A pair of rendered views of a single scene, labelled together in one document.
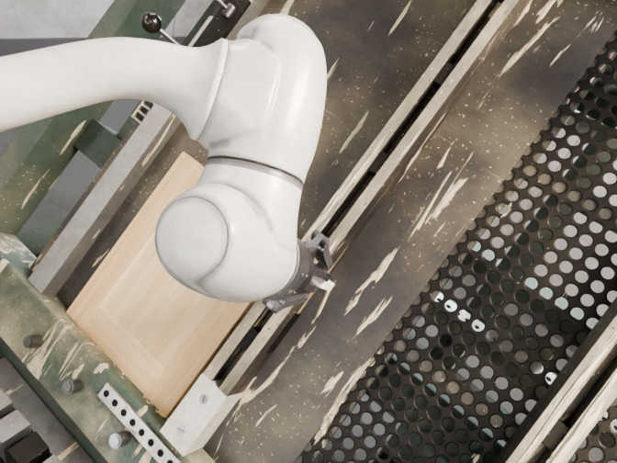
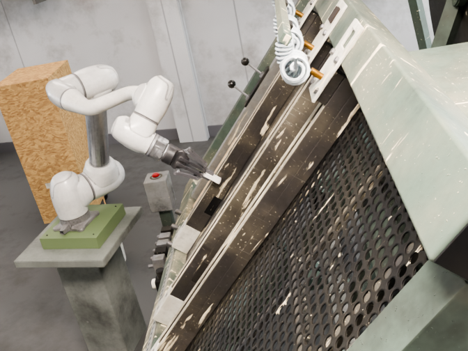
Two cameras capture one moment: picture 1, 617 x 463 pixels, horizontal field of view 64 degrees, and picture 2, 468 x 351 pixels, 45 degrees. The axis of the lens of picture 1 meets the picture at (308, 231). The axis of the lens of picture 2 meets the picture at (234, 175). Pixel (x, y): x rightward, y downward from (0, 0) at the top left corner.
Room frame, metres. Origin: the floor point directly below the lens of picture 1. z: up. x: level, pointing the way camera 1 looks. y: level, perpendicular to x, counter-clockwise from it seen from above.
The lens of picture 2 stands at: (0.07, -1.92, 2.15)
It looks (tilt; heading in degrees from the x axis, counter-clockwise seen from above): 26 degrees down; 72
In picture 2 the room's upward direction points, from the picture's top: 12 degrees counter-clockwise
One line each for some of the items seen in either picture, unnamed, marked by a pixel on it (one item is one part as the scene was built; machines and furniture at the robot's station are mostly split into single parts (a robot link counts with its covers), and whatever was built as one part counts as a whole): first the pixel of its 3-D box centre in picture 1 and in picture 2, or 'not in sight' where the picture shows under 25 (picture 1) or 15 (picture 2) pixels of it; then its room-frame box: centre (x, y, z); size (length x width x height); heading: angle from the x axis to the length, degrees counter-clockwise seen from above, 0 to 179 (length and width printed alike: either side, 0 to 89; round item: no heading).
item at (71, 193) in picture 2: not in sight; (68, 193); (0.07, 0.81, 0.98); 0.18 x 0.16 x 0.22; 20
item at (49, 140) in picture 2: not in sight; (57, 147); (0.10, 2.60, 0.63); 0.50 x 0.42 x 1.25; 66
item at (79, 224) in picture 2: not in sight; (73, 219); (0.04, 0.80, 0.84); 0.22 x 0.18 x 0.06; 49
